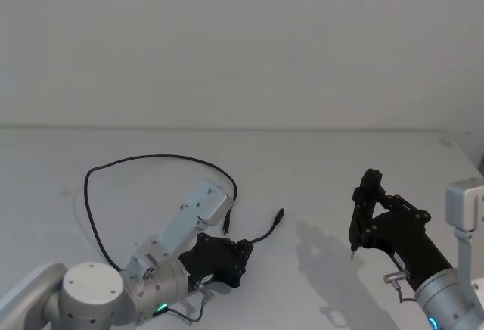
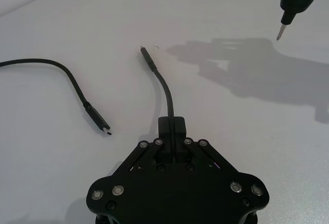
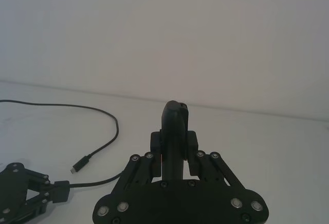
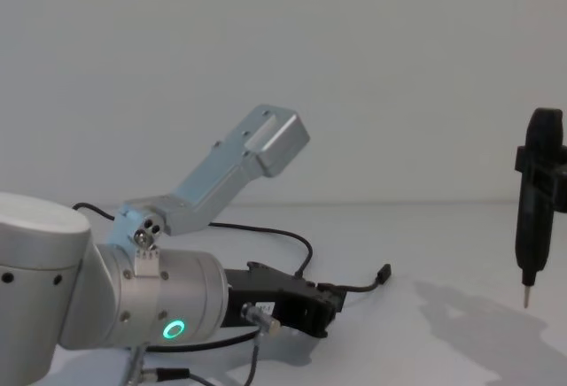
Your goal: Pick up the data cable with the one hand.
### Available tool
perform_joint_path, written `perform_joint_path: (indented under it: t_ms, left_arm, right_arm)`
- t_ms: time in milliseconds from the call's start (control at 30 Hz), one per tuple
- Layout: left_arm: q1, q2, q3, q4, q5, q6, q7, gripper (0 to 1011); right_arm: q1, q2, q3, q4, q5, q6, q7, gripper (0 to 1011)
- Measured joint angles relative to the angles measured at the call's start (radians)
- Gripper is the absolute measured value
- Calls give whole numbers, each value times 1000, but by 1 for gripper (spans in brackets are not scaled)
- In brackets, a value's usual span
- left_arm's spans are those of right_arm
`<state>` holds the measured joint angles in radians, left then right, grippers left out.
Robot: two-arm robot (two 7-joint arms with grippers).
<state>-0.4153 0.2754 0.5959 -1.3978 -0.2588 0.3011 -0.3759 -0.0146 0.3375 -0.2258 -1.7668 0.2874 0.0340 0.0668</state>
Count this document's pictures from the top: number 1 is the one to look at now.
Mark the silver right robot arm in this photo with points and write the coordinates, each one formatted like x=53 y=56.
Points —
x=446 y=296

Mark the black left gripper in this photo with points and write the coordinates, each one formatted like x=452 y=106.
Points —
x=210 y=258

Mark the white curtain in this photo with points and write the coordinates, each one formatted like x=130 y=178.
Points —
x=227 y=42

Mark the white table cloth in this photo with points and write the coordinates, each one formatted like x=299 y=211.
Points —
x=325 y=163

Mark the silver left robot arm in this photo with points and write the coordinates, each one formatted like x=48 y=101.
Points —
x=94 y=292

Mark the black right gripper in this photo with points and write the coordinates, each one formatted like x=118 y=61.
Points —
x=410 y=246

